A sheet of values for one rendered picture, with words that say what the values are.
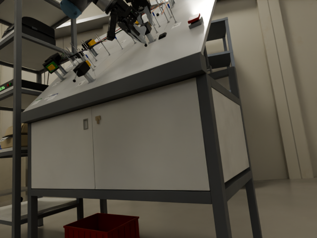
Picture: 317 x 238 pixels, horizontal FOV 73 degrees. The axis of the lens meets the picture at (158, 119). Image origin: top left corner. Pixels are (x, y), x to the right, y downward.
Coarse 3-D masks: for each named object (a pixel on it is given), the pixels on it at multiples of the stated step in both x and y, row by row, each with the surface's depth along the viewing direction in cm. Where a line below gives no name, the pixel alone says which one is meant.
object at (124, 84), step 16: (176, 64) 76; (192, 64) 73; (128, 80) 88; (144, 80) 83; (160, 80) 79; (176, 80) 79; (80, 96) 103; (96, 96) 97; (112, 96) 92; (32, 112) 125; (48, 112) 116; (64, 112) 114
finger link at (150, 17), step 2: (146, 6) 105; (144, 8) 105; (146, 8) 105; (144, 10) 105; (146, 10) 105; (148, 10) 105; (144, 12) 106; (146, 12) 105; (148, 12) 105; (146, 14) 106; (148, 14) 105; (150, 14) 105; (148, 16) 106; (150, 16) 105; (152, 16) 110; (148, 18) 106; (150, 18) 106; (152, 18) 108; (150, 20) 106; (152, 20) 107; (150, 22) 107; (152, 22) 107; (150, 24) 107
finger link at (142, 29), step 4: (136, 28) 93; (140, 28) 94; (144, 28) 95; (132, 32) 93; (140, 32) 94; (144, 32) 95; (136, 36) 95; (140, 36) 94; (140, 40) 96; (144, 40) 96
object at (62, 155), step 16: (80, 112) 108; (32, 128) 131; (48, 128) 122; (64, 128) 114; (80, 128) 107; (32, 144) 130; (48, 144) 121; (64, 144) 113; (80, 144) 106; (32, 160) 128; (48, 160) 120; (64, 160) 112; (80, 160) 105; (32, 176) 127; (48, 176) 118; (64, 176) 111; (80, 176) 104
